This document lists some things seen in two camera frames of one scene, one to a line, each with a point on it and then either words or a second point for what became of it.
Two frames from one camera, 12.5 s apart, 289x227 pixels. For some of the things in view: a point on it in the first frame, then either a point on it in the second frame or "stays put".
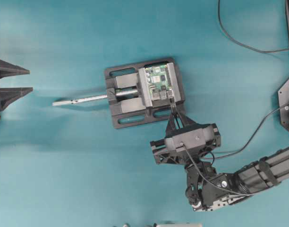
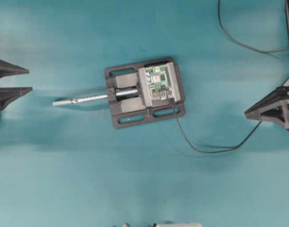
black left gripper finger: [2, 68] stays put
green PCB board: [158, 80] stays put
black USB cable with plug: [173, 105] -> [173, 102]
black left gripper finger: [3, 97] stays put
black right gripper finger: [170, 129] -> [279, 106]
